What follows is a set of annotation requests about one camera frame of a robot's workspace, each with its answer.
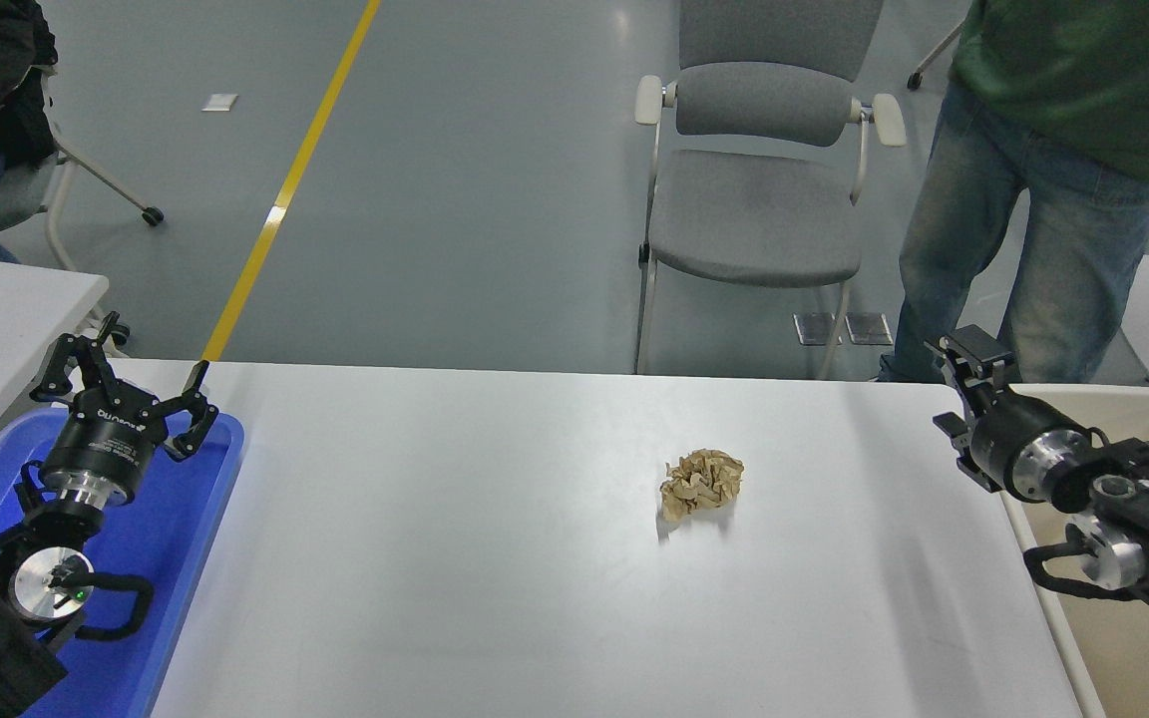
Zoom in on white-legged wheeled chair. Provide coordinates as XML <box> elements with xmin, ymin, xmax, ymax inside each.
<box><xmin>909</xmin><ymin>25</ymin><xmax>964</xmax><ymax>93</ymax></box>

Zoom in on large pale bin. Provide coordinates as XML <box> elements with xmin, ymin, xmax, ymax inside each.
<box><xmin>973</xmin><ymin>383</ymin><xmax>1149</xmax><ymax>718</ymax></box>

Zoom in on tan paper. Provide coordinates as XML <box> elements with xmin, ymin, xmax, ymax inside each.
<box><xmin>659</xmin><ymin>449</ymin><xmax>745</xmax><ymax>522</ymax></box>

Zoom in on metal floor plate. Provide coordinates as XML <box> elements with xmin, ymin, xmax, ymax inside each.
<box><xmin>792</xmin><ymin>311</ymin><xmax>840</xmax><ymax>347</ymax></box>
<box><xmin>846</xmin><ymin>311</ymin><xmax>893</xmax><ymax>347</ymax></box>

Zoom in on blue plastic tray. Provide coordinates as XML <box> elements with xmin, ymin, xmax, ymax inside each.
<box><xmin>0</xmin><ymin>407</ymin><xmax>246</xmax><ymax>718</ymax></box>

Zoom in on grey padded armchair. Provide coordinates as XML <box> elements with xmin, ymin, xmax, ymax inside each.
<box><xmin>632</xmin><ymin>0</ymin><xmax>908</xmax><ymax>378</ymax></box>

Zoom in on standing person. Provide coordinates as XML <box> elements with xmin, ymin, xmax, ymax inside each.
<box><xmin>877</xmin><ymin>0</ymin><xmax>1149</xmax><ymax>385</ymax></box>

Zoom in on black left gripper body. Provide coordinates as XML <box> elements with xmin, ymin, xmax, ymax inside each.
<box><xmin>41</xmin><ymin>391</ymin><xmax>170</xmax><ymax>490</ymax></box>

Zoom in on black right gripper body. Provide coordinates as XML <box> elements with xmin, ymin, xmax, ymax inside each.
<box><xmin>970</xmin><ymin>386</ymin><xmax>1063</xmax><ymax>491</ymax></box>

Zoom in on white-framed wheeled chair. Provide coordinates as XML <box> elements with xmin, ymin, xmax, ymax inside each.
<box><xmin>0</xmin><ymin>68</ymin><xmax>165</xmax><ymax>358</ymax></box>

